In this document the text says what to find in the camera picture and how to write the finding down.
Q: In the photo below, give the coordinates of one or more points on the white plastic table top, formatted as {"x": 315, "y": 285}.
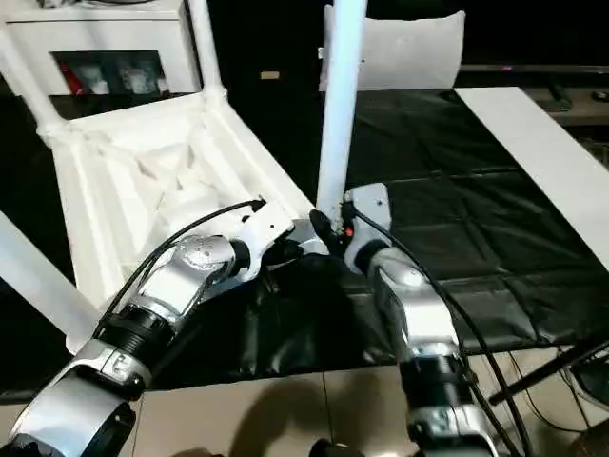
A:
{"x": 119, "y": 143}

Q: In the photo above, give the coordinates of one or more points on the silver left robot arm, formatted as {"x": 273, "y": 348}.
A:
{"x": 166, "y": 285}

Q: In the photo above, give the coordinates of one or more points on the black mat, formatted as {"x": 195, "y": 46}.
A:
{"x": 476, "y": 214}

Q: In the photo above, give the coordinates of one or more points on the small beige label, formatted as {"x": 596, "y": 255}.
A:
{"x": 269, "y": 75}

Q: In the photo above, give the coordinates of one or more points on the grey cushion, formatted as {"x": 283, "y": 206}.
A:
{"x": 414, "y": 52}

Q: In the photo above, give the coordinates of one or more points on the dark blue cabinet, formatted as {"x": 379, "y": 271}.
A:
{"x": 266, "y": 38}

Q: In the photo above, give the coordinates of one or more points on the white board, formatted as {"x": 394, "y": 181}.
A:
{"x": 537, "y": 143}

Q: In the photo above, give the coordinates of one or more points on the black stand leg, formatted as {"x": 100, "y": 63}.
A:
{"x": 556, "y": 369}

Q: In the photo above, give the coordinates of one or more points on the black bar red light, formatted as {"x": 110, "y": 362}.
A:
{"x": 537, "y": 69}

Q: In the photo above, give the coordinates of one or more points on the white cabinet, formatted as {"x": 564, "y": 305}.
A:
{"x": 119, "y": 33}

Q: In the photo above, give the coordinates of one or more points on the dark grey bag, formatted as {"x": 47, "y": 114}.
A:
{"x": 47, "y": 3}

